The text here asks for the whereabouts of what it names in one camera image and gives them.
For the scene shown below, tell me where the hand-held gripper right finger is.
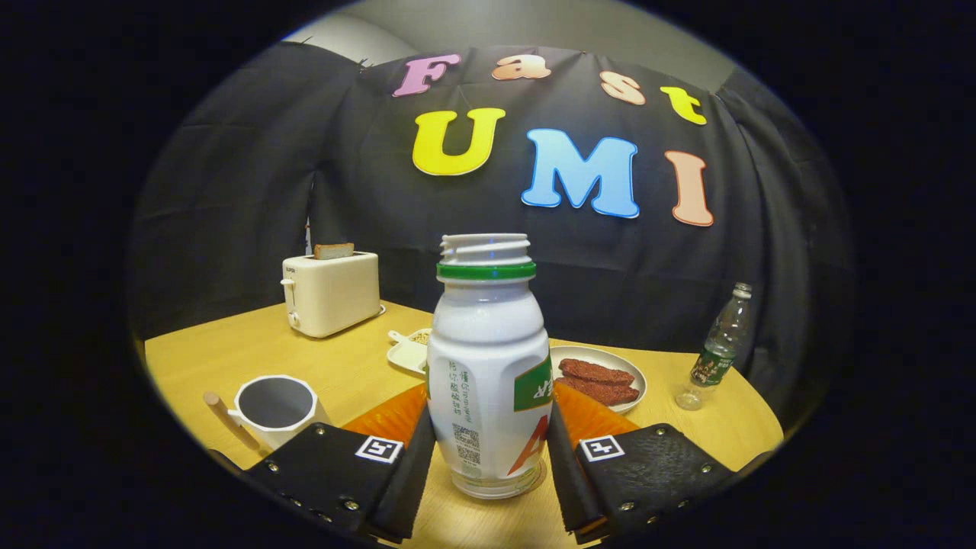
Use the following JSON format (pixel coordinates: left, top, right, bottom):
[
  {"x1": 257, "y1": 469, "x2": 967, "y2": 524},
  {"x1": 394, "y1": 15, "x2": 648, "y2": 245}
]
[{"x1": 545, "y1": 381, "x2": 737, "y2": 544}]

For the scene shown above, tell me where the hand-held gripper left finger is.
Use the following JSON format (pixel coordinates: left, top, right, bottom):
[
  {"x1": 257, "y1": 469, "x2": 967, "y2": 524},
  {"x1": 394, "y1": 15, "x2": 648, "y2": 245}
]
[{"x1": 244, "y1": 384, "x2": 437, "y2": 544}]

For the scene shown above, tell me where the white juice bottle green label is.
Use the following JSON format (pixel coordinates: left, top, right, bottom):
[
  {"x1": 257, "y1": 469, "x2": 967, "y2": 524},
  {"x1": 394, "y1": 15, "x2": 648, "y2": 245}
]
[{"x1": 425, "y1": 233, "x2": 553, "y2": 500}]

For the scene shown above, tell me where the white cup wooden handle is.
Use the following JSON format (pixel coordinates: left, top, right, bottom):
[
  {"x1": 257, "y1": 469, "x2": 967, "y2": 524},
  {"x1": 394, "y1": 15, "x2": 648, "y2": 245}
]
[{"x1": 203, "y1": 374, "x2": 330, "y2": 452}]

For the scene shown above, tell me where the clear plastic water bottle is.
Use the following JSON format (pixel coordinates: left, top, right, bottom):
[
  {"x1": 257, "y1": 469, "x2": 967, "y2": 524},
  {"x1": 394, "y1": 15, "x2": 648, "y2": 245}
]
[{"x1": 675, "y1": 282, "x2": 753, "y2": 412}]

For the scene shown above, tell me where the red meat strip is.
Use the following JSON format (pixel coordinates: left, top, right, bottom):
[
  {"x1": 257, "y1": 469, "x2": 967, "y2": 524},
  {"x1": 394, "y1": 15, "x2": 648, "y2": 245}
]
[
  {"x1": 560, "y1": 376, "x2": 641, "y2": 406},
  {"x1": 559, "y1": 358, "x2": 635, "y2": 387}
]

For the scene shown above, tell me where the white round plate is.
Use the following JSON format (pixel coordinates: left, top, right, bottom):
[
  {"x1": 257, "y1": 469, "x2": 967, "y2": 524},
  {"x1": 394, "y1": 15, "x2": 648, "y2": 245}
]
[{"x1": 549, "y1": 345, "x2": 648, "y2": 415}]

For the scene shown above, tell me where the small white bean dish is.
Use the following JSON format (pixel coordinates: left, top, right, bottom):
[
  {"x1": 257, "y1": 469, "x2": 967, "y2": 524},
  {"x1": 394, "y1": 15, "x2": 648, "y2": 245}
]
[{"x1": 387, "y1": 328, "x2": 432, "y2": 376}]

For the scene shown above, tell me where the wooden table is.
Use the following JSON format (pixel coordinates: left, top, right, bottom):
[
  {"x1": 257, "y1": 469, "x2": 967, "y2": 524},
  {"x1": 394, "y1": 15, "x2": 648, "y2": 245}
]
[{"x1": 143, "y1": 300, "x2": 785, "y2": 549}]

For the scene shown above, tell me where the cream toaster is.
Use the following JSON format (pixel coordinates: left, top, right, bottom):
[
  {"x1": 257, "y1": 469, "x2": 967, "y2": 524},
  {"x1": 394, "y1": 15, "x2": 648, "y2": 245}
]
[{"x1": 281, "y1": 251, "x2": 385, "y2": 339}]

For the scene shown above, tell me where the black backdrop cloth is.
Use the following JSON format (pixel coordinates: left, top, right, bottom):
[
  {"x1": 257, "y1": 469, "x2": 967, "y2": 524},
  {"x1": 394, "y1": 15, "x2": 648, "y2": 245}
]
[{"x1": 126, "y1": 40, "x2": 855, "y2": 428}]

